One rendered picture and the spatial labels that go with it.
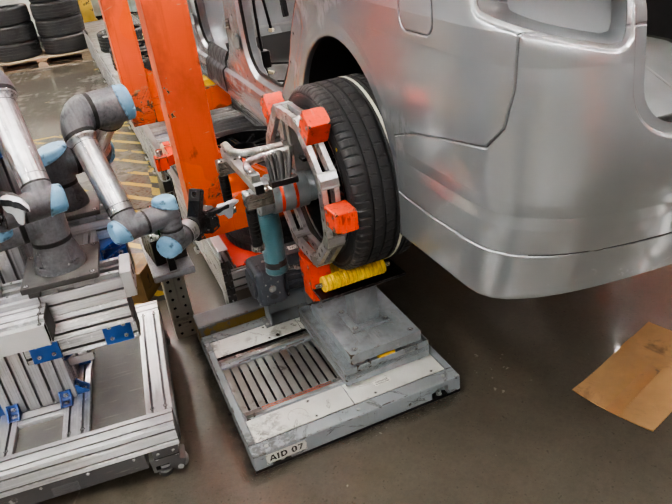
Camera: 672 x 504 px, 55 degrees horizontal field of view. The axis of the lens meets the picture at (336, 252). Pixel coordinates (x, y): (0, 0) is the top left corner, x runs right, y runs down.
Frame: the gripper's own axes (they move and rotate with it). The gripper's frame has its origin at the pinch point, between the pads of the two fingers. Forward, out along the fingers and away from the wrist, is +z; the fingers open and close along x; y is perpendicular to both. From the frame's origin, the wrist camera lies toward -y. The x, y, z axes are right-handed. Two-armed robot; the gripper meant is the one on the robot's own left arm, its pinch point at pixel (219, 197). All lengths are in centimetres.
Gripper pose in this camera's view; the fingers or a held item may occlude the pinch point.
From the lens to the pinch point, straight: 232.9
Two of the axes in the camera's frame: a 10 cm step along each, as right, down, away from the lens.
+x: 9.3, 0.8, -3.6
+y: 1.1, 8.7, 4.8
